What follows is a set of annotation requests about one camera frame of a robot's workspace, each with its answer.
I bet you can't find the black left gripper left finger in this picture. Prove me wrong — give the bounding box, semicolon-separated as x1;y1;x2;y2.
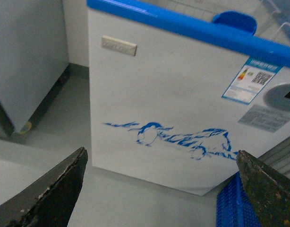
0;147;88;227

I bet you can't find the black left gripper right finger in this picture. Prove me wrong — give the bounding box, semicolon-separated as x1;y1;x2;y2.
236;150;290;227

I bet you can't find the blue plastic shopping basket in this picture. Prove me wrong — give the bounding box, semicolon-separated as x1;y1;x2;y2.
216;173;261;227

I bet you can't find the grey text sticker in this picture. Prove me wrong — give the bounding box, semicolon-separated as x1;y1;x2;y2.
238;104;290;133

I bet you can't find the grey round control panel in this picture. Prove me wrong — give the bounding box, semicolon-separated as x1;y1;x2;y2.
264;83;290;112

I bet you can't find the blue energy label sticker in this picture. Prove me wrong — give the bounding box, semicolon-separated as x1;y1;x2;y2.
222;57;282;105

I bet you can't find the grey cabinet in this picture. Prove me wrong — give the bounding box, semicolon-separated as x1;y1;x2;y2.
0;0;68;137

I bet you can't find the white chest freezer blue trim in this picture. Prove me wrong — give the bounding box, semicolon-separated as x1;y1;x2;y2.
86;0;290;195

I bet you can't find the silver brand nameplate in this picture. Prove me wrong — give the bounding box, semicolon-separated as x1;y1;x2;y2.
101;35;137;56

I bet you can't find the white wire freezer basket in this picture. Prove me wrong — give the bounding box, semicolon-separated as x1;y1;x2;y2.
155;0;290;47

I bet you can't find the blue lid handle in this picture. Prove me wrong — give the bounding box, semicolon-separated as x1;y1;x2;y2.
211;11;257;35

